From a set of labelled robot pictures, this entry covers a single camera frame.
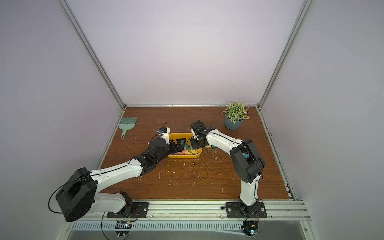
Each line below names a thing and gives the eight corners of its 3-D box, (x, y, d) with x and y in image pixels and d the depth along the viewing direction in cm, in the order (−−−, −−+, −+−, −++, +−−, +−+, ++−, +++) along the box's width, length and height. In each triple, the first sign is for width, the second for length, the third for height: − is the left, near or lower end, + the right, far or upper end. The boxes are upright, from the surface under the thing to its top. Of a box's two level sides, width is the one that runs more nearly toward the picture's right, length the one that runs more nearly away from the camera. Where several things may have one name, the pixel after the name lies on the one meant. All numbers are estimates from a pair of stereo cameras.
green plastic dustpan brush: (115, 138, 105) (113, 136, 103) (123, 119, 116) (122, 117, 114) (130, 138, 105) (128, 136, 102) (137, 119, 116) (135, 117, 114)
